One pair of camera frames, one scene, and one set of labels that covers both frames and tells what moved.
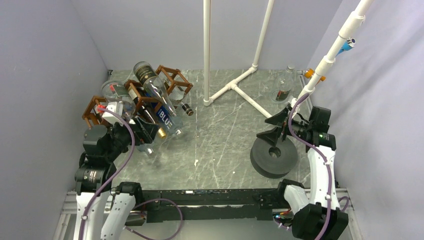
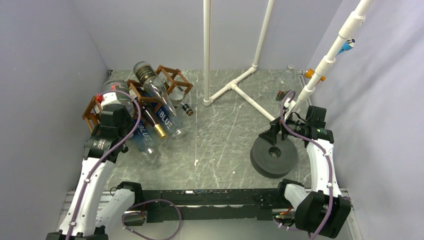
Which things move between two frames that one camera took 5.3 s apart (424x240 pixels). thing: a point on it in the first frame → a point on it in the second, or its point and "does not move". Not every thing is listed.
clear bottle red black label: [115, 91] does not move
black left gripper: [144, 131] → [131, 124]
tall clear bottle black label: [148, 76] does not move
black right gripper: [279, 119] does not move
